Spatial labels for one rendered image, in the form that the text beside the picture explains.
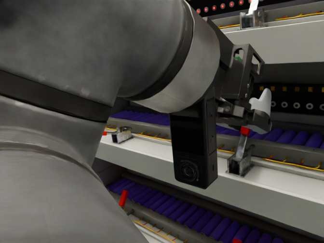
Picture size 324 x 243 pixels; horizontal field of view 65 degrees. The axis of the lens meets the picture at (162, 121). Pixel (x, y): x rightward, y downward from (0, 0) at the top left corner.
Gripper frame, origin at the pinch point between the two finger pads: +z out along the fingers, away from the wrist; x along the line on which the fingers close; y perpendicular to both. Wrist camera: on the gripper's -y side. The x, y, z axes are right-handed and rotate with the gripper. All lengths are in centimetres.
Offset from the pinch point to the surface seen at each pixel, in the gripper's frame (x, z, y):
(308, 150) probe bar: -7.6, 2.2, -1.5
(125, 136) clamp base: 25.7, -1.7, -5.2
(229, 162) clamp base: 0.7, -3.5, -5.5
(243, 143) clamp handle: -0.2, -2.4, -2.5
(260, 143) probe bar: -1.1, 2.0, -1.6
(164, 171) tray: 12.7, -2.4, -9.7
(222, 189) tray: 1.4, -2.4, -9.6
